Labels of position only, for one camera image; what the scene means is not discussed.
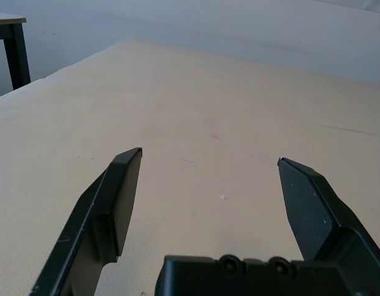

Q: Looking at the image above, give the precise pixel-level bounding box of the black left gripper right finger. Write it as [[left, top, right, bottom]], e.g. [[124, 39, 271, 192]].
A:
[[276, 156, 380, 266]]

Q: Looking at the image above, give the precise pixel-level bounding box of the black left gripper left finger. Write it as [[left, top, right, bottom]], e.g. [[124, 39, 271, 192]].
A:
[[31, 147, 144, 296]]

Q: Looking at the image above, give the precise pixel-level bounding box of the black-framed side table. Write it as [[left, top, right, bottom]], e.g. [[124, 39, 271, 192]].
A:
[[0, 10, 32, 91]]

